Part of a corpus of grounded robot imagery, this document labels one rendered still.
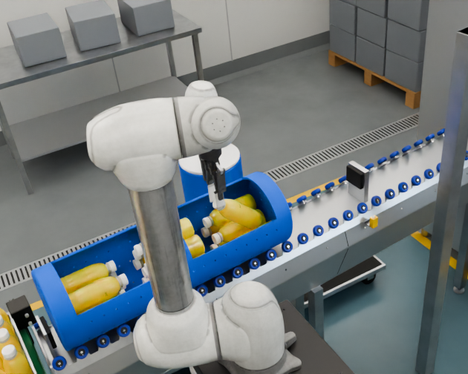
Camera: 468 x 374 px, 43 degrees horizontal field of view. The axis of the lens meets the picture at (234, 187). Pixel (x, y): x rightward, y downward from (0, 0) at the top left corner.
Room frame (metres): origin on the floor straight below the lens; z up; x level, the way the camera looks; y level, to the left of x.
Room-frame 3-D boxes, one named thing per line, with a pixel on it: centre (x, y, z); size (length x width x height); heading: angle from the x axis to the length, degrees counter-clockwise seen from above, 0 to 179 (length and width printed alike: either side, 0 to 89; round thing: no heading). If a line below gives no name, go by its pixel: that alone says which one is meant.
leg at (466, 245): (2.26, -1.16, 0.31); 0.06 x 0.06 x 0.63; 28
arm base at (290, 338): (1.11, -0.03, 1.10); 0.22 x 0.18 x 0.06; 120
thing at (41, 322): (1.36, 0.67, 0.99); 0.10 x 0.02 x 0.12; 28
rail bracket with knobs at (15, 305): (1.51, 0.80, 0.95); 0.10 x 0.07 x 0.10; 28
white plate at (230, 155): (2.28, 0.09, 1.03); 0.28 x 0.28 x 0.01
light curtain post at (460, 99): (1.77, -0.80, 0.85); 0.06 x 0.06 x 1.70; 28
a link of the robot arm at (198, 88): (1.62, 0.08, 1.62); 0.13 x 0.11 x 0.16; 94
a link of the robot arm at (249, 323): (1.10, 0.00, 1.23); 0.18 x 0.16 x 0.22; 94
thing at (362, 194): (1.99, -0.51, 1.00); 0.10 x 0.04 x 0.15; 28
